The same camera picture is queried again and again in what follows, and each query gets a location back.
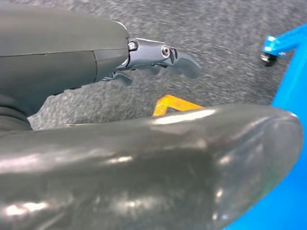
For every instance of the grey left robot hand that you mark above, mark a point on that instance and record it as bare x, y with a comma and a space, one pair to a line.
60, 47

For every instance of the blue metal shelf rack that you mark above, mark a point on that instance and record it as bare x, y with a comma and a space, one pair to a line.
287, 158

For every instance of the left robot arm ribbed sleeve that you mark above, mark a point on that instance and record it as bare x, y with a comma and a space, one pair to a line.
12, 120

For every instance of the yellow floor tape square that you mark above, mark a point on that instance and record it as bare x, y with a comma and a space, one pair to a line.
172, 104

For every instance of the black rack caster wheel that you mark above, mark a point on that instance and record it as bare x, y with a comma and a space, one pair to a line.
268, 59

